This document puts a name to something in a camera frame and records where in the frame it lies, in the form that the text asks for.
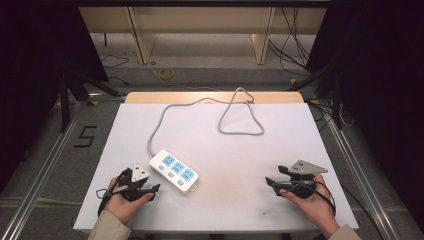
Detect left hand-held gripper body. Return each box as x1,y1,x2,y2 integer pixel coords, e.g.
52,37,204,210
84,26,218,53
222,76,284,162
118,163,151,203

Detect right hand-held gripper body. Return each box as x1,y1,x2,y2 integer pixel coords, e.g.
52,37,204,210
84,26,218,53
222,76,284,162
283,159,329,200

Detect person's left hand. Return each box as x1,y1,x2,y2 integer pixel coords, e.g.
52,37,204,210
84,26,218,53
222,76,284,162
104,176,155,226

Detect person's right hand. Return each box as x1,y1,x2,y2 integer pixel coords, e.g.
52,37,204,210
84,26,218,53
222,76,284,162
279,173,340,240

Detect white power strip blue sockets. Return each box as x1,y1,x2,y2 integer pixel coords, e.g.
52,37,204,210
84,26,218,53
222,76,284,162
148,149,200,194

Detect white table cover sheet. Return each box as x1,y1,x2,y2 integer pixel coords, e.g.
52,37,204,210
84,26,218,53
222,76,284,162
72,102,360,234

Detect black metal stand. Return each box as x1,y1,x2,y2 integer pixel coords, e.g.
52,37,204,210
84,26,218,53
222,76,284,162
286,61,345,131
57,68,123,134

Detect yellow tape roll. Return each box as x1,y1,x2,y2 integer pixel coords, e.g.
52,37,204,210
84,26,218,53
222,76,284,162
157,67,175,81

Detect black curtain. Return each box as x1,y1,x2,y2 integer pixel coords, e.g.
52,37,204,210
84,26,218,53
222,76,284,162
304,0,424,231
0,0,110,194

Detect light wooden bench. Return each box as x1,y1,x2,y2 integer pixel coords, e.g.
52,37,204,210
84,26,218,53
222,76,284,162
79,6,328,66

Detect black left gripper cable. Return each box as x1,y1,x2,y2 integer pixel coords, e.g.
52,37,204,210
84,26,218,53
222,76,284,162
95,168,132,218

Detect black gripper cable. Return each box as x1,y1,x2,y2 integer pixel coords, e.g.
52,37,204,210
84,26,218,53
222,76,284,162
95,168,132,218
309,179,385,240

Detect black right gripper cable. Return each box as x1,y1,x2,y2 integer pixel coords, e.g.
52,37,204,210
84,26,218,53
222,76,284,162
309,179,385,240

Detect aluminium floor rail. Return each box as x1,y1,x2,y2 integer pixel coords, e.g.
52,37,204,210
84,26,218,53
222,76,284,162
0,99,83,240
323,111,403,240

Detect grey power strip cable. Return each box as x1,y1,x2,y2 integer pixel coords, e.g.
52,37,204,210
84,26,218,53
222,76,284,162
147,86,266,158

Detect bundle of black floor cables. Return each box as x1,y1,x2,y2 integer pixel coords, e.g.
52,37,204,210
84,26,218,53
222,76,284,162
267,6,313,78

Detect thin black floor cable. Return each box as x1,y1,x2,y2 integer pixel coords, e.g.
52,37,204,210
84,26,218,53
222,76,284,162
100,52,131,86

